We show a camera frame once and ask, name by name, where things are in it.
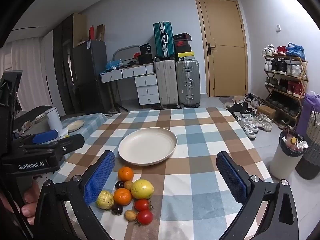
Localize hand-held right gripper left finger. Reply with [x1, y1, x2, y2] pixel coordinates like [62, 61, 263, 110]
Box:
[34, 150, 116, 240]

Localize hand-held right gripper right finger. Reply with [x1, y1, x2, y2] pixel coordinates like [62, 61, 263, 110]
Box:
[215, 151, 299, 240]

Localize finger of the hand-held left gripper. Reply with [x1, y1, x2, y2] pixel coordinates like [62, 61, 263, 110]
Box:
[15, 129, 58, 145]
[37, 134, 85, 155]

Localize bumpy yellow-green guava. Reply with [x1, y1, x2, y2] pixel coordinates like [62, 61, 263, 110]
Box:
[96, 190, 115, 210]

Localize orange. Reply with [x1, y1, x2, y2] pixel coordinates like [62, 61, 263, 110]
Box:
[117, 166, 134, 182]
[113, 188, 132, 206]

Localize smooth yellow guava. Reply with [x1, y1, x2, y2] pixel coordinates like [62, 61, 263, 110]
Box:
[131, 179, 154, 200]

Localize red tomato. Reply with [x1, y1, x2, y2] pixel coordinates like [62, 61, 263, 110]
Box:
[136, 210, 154, 225]
[134, 199, 152, 211]

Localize cream round plate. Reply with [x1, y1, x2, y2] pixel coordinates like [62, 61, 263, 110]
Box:
[118, 127, 178, 166]

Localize person's left hand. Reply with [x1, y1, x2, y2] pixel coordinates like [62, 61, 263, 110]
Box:
[21, 182, 42, 218]

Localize small beige plate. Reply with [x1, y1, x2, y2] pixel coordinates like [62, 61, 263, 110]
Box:
[67, 119, 85, 132]

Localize white kettle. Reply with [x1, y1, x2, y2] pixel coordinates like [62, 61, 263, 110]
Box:
[46, 107, 62, 133]

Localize dark grey rounded object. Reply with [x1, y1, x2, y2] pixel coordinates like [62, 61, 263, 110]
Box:
[14, 105, 53, 133]

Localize light blue plaid tablecloth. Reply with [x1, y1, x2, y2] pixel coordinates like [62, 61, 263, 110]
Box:
[60, 112, 107, 140]

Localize black trash bin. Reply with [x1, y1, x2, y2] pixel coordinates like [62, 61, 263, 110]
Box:
[270, 130, 310, 179]

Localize scattered pile of sneakers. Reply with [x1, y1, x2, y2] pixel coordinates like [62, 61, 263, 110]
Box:
[226, 94, 274, 140]

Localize black tripod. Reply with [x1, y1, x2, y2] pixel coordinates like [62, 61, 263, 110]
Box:
[110, 82, 129, 113]

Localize dark grey fridge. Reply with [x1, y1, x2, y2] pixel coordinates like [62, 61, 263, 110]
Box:
[71, 39, 110, 113]

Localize white sheer curtain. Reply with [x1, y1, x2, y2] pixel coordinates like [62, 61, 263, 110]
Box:
[0, 36, 54, 110]

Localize brown cardboard box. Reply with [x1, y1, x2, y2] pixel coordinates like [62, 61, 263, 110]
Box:
[257, 104, 276, 117]

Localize tall dark wooden cabinet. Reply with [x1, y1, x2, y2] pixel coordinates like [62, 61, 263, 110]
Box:
[52, 12, 87, 117]

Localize blue plastic bag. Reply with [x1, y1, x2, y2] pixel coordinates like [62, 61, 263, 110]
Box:
[105, 59, 123, 71]

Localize woven basket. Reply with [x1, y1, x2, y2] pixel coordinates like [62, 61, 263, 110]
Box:
[295, 105, 320, 180]

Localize white desk with drawers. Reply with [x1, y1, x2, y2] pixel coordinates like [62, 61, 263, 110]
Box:
[100, 64, 157, 110]

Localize white three-drawer cabinet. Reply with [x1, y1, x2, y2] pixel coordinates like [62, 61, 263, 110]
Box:
[134, 74, 160, 105]

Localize purple bag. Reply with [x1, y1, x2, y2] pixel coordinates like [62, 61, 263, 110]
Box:
[296, 91, 320, 133]

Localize silver suitcase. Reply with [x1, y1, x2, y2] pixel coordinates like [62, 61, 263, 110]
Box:
[175, 60, 201, 108]

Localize black storage box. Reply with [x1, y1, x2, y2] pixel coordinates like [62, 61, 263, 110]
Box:
[138, 54, 153, 65]

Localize beige suitcase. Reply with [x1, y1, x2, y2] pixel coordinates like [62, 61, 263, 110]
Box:
[154, 59, 178, 109]

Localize rows of assorted shoes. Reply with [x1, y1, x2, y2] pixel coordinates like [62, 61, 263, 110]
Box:
[261, 44, 307, 120]

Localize wooden shoe rack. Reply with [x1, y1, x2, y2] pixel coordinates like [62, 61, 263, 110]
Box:
[264, 55, 308, 125]

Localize yellow shoe box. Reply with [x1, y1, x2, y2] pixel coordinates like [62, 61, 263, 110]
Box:
[176, 51, 195, 61]

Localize teal suitcase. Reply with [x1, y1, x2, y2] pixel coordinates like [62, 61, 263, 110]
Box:
[153, 22, 174, 58]

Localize tan wooden door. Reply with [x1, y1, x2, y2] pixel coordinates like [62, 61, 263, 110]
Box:
[194, 0, 248, 97]

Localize grey arched metal frame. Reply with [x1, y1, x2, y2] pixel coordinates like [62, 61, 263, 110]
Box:
[112, 44, 140, 67]

